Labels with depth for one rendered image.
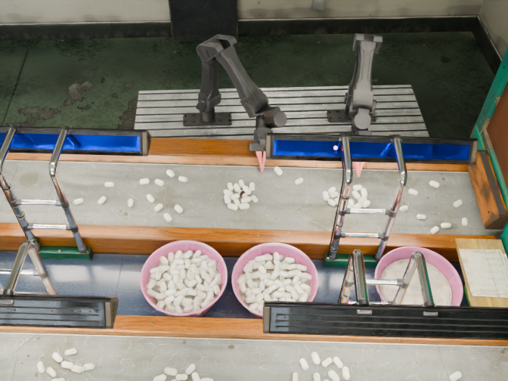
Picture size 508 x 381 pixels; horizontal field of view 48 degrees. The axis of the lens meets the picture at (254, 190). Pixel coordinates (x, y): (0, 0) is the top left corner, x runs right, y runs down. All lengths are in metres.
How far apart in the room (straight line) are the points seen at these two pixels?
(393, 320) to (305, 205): 0.72
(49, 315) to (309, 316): 0.60
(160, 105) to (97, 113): 1.09
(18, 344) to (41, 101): 2.13
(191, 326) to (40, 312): 0.47
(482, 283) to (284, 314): 0.76
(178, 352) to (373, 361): 0.55
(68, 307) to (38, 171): 0.89
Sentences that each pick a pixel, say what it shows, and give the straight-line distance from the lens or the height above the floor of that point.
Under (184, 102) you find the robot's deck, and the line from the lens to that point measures 2.45.
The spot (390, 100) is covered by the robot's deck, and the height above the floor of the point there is 0.67.
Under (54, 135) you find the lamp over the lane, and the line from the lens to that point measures 1.77.
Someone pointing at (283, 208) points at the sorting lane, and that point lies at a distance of 1.96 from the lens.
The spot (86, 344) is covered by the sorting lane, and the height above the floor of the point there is 0.74.
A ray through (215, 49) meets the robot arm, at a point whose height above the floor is 1.10.
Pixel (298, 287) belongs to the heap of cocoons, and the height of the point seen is 0.74.
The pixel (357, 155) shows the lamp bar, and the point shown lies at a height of 1.06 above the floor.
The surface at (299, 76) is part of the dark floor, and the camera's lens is 3.67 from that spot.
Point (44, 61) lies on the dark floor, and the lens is 3.99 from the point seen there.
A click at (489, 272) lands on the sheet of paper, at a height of 0.78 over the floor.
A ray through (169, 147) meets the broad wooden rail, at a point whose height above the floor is 0.76.
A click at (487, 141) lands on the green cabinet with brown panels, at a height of 0.87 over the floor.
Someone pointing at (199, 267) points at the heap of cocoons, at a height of 0.73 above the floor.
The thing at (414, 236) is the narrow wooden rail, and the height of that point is 0.76.
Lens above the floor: 2.27
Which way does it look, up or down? 50 degrees down
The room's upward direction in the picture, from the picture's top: 1 degrees clockwise
